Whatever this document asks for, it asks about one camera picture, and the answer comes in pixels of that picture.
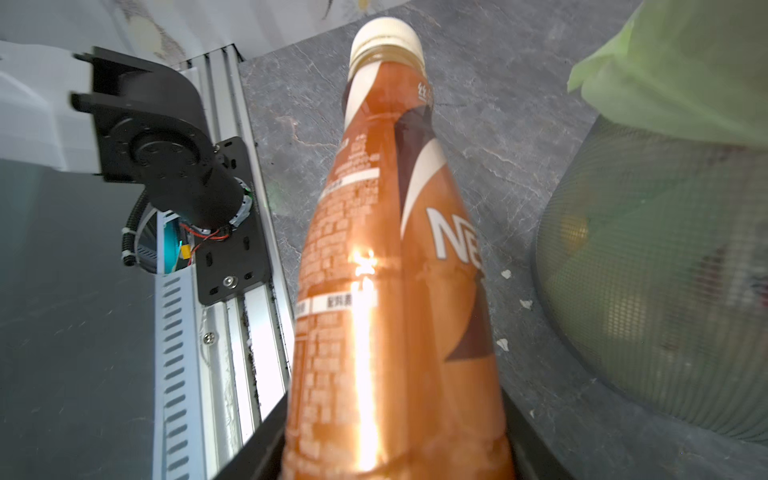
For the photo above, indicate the brown coffee bottle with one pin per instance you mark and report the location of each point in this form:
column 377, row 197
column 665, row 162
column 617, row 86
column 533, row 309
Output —
column 394, row 373

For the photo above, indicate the green plastic bin liner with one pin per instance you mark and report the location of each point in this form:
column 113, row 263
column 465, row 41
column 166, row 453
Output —
column 693, row 70

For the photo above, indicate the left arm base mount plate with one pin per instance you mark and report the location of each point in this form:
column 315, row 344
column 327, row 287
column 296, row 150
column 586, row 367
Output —
column 235, row 259

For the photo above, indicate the white slotted cable duct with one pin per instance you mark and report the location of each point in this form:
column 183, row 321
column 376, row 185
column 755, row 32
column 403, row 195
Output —
column 178, row 448

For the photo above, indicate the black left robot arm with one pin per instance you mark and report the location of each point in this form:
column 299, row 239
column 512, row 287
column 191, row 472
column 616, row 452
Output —
column 126, row 119

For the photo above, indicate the green mesh waste bin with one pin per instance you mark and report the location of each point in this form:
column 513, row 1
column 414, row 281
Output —
column 650, row 260

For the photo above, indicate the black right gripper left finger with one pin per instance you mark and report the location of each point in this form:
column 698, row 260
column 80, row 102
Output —
column 261, row 456

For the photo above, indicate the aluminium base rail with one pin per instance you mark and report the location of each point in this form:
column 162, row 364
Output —
column 245, row 341

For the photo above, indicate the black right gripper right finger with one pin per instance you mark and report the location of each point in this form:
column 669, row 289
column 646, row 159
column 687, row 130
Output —
column 532, row 459

